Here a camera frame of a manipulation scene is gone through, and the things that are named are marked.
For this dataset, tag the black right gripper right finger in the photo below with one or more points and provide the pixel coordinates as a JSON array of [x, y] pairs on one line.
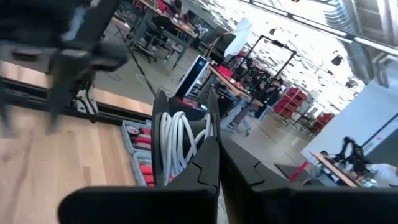
[[311, 205]]

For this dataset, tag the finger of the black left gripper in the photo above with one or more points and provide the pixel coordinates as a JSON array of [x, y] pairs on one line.
[[3, 109], [63, 93]]

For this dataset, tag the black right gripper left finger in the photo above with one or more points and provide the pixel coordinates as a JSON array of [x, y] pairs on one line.
[[140, 205]]

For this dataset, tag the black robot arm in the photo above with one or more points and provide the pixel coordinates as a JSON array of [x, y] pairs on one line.
[[354, 155]]

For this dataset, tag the wooden workbench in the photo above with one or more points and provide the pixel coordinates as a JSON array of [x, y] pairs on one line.
[[332, 168]]

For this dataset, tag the grey plastic tool case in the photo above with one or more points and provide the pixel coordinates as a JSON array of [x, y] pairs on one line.
[[136, 155]]

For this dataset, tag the person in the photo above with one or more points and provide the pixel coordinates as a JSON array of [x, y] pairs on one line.
[[384, 174], [267, 93]]

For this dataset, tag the red bin shelf rack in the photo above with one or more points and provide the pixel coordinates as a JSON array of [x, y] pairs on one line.
[[290, 99], [323, 121]]

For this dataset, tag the black and red toolbox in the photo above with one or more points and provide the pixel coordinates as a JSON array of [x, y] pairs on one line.
[[186, 110]]

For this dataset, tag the black office chair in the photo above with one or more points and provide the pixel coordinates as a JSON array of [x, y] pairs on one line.
[[161, 28]]

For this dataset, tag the long grey work desk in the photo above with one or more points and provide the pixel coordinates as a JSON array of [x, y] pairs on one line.
[[168, 18]]

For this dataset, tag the white tower unit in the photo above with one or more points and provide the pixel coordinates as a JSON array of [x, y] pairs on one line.
[[192, 74]]

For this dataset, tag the wooden desk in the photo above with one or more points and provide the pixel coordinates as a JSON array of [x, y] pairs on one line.
[[230, 82]]

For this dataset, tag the black monitor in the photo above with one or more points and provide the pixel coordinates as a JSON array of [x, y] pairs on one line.
[[225, 45]]

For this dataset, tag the black aluminium table frame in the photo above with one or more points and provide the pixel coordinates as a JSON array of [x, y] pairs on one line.
[[124, 113]]

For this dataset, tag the black gantry frame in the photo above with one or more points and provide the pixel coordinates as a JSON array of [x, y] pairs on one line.
[[281, 43]]

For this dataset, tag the silver ventilation duct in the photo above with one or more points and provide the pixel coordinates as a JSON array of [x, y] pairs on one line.
[[357, 46]]

